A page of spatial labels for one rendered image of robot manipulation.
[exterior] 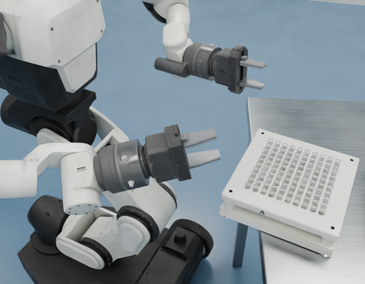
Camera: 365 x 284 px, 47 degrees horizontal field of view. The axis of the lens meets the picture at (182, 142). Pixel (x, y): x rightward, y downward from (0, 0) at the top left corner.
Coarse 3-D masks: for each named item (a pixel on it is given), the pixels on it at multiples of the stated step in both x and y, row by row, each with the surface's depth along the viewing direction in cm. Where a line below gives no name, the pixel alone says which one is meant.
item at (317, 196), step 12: (288, 156) 96; (264, 168) 92; (276, 168) 92; (288, 168) 92; (300, 168) 92; (324, 168) 92; (276, 180) 90; (288, 180) 89; (312, 180) 90; (324, 180) 89; (288, 192) 88; (300, 192) 87; (312, 192) 87; (312, 204) 85
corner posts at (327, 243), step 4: (224, 204) 90; (228, 204) 89; (232, 204) 89; (228, 208) 90; (232, 208) 90; (324, 240) 82; (328, 240) 82; (324, 244) 83; (328, 244) 82; (332, 244) 82
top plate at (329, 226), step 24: (264, 144) 99; (288, 144) 99; (312, 144) 99; (240, 168) 93; (312, 168) 93; (240, 192) 88; (336, 192) 88; (288, 216) 83; (312, 216) 83; (336, 216) 83; (336, 240) 80
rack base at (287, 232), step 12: (228, 216) 91; (240, 216) 89; (252, 216) 89; (264, 216) 89; (264, 228) 88; (276, 228) 87; (288, 228) 87; (288, 240) 87; (300, 240) 85; (312, 240) 84; (324, 252) 84
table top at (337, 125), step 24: (264, 120) 118; (288, 120) 118; (312, 120) 118; (336, 120) 118; (360, 120) 118; (336, 144) 110; (360, 144) 110; (360, 168) 103; (360, 192) 97; (360, 216) 92; (264, 240) 87; (360, 240) 87; (264, 264) 83; (288, 264) 83; (312, 264) 83; (336, 264) 83; (360, 264) 83
